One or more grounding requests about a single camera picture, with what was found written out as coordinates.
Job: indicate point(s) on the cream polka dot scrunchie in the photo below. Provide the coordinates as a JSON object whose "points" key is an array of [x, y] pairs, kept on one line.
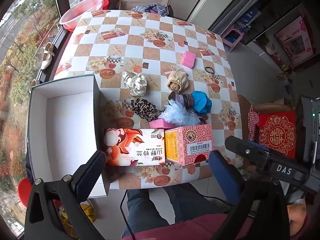
{"points": [[135, 83]]}

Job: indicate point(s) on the blue shower cap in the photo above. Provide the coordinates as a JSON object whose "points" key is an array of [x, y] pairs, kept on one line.
{"points": [[202, 104]]}

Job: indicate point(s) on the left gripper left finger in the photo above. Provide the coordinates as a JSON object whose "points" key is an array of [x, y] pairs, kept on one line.
{"points": [[42, 220]]}

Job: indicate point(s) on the right hand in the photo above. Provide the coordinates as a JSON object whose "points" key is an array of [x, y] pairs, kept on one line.
{"points": [[297, 214]]}

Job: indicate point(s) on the beige knit sock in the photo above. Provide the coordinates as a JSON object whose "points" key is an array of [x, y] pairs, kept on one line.
{"points": [[178, 81]]}

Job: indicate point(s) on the pink plastic stool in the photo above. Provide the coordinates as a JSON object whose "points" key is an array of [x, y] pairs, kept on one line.
{"points": [[232, 36]]}

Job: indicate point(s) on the pink plastic basin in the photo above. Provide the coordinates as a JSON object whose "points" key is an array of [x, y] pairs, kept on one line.
{"points": [[71, 18]]}

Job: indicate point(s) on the leopard print scrunchie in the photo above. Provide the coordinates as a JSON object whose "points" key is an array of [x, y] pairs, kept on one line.
{"points": [[145, 109]]}

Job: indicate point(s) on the white open storage box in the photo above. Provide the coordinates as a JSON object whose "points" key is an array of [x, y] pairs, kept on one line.
{"points": [[64, 126]]}

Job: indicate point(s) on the pink patterned carton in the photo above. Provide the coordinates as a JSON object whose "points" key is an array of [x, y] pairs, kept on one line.
{"points": [[189, 144]]}

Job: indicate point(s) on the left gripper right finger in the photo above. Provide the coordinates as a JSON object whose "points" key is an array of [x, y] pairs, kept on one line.
{"points": [[271, 220]]}

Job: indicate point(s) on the cream shoe far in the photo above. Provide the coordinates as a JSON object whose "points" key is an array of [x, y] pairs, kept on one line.
{"points": [[47, 56]]}

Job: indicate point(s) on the person legs in jeans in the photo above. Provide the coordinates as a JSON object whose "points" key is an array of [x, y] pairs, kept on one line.
{"points": [[182, 214]]}

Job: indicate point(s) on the red checkered cloth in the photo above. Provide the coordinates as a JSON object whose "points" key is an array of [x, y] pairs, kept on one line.
{"points": [[253, 124]]}

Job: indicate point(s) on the pink sponge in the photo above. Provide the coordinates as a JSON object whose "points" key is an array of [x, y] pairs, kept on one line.
{"points": [[161, 123], [188, 59]]}

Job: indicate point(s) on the cream shoe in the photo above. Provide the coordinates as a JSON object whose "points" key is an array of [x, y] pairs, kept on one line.
{"points": [[47, 56], [34, 83]]}

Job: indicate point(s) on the red plastic stool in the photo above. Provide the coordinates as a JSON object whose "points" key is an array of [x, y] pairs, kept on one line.
{"points": [[23, 191]]}

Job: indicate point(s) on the red embroidered cushion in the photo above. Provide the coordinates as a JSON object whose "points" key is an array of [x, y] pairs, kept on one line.
{"points": [[277, 131]]}

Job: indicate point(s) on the purple striped knit cuff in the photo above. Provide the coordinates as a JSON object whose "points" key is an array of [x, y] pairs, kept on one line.
{"points": [[185, 100]]}

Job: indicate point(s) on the plaid cloth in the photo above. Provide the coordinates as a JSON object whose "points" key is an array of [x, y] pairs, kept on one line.
{"points": [[154, 8]]}

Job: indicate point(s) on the cream shoe near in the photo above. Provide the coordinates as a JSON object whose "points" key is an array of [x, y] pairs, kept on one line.
{"points": [[34, 83]]}

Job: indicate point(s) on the light blue fluffy scrunchie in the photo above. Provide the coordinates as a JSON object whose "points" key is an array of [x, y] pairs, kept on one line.
{"points": [[177, 114]]}

